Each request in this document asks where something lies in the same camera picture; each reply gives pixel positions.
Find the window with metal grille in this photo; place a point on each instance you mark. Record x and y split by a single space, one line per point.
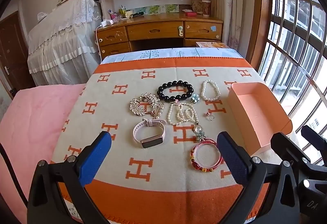
293 35

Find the pink cardboard box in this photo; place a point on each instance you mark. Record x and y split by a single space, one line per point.
253 111

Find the black flashlight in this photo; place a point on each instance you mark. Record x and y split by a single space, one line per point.
136 14

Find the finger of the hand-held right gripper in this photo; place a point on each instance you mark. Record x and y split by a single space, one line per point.
286 143
315 139

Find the yellow green cup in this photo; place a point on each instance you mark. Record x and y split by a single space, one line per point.
125 13

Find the small red box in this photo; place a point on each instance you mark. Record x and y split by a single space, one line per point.
189 13

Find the orange magazine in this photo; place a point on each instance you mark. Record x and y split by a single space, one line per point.
213 45

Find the brown wooden door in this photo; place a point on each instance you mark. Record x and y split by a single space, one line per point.
12 55

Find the pink smartwatch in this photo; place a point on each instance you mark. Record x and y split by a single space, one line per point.
153 142

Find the red beaded bangle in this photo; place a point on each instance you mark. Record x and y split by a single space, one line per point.
194 160

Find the silver rhinestone hair clip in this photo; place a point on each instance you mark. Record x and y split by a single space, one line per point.
159 109

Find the blue and white patterned sheet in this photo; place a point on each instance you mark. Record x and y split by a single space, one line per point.
166 54

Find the pink bedspread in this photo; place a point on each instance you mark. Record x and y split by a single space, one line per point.
33 124

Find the orange and beige printed blanket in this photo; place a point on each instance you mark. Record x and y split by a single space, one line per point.
153 157

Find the floral storage container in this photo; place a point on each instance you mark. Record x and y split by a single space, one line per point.
200 3

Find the blue sticker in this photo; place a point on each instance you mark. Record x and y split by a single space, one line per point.
214 28

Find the pale floral curtain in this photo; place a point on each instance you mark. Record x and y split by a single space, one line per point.
230 4

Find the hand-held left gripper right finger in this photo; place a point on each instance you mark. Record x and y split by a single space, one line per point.
232 160

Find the mint green drawer hook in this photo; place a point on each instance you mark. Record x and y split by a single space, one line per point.
180 31

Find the wooden desk with drawers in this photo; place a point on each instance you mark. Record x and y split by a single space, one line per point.
153 29

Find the piano under white lace cover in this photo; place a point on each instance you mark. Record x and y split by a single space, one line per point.
63 40

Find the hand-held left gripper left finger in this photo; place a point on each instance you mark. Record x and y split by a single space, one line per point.
95 157

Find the white charger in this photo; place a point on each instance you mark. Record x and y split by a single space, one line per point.
107 22

